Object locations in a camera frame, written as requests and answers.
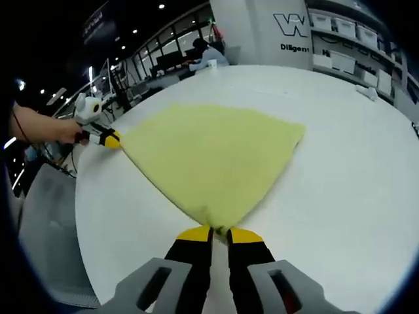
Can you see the person's left hand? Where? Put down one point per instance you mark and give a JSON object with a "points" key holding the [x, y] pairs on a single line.
{"points": [[67, 132]]}

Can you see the small white object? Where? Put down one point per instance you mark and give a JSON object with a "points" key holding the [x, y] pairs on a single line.
{"points": [[366, 92]]}

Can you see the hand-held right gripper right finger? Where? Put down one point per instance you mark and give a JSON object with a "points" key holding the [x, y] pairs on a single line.
{"points": [[252, 271]]}

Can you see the white paper cup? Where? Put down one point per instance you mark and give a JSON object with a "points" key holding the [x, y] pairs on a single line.
{"points": [[212, 64]]}

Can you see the grey metal shelf rack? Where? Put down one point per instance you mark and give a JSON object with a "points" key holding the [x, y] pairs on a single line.
{"points": [[327, 68]]}

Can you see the grey office chair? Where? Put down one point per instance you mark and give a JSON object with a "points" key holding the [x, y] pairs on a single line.
{"points": [[233, 55]]}

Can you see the red hanging bag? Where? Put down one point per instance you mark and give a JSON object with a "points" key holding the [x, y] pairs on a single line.
{"points": [[218, 32]]}

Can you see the metal shelving with white bins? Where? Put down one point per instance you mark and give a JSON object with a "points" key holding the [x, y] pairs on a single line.
{"points": [[342, 62]]}

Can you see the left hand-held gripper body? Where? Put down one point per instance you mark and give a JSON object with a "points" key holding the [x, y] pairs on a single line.
{"points": [[88, 112]]}

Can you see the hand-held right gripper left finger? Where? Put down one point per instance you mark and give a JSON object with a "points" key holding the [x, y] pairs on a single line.
{"points": [[190, 271]]}

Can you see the grey office desk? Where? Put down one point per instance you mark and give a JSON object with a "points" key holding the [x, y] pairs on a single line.
{"points": [[147, 87]]}

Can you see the yellow garment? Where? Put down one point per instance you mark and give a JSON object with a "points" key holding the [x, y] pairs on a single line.
{"points": [[212, 153]]}

